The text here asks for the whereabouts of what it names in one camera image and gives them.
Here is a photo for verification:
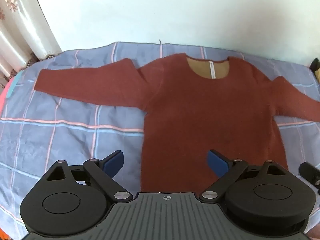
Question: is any dark red long-sleeve sweater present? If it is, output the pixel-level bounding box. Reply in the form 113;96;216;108
34;53;320;193

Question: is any white floral curtain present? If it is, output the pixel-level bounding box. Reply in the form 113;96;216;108
0;0;62;78

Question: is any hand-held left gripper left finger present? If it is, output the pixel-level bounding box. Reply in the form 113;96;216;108
39;150;134;203

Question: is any pink mattress edge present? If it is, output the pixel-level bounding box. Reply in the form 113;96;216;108
0;74;22;115

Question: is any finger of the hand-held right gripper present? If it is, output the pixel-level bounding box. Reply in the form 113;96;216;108
299;162;320;188

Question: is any blue plaid bed sheet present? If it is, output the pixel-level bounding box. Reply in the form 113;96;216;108
0;41;320;240

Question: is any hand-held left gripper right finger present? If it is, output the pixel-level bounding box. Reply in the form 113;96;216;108
199;149;291;203

